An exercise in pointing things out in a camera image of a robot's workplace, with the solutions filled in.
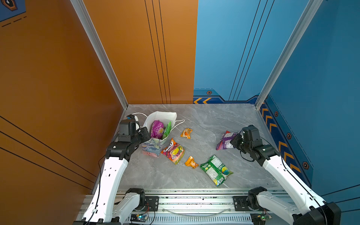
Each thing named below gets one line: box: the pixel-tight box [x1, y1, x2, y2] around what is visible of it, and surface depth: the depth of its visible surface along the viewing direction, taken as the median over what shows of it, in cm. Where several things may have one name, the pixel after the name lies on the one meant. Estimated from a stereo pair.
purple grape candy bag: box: [150, 120, 165, 140], surface depth 91 cm
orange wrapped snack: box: [184, 155, 199, 169], surface depth 89 cm
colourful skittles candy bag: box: [160, 137, 185, 165], surface depth 91 cm
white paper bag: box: [141, 111, 186, 158], surface depth 81 cm
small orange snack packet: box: [180, 127, 193, 140], surface depth 101 cm
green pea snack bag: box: [200, 154, 234, 188], surface depth 84 cm
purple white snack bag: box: [215, 129, 243, 151], surface depth 85 cm
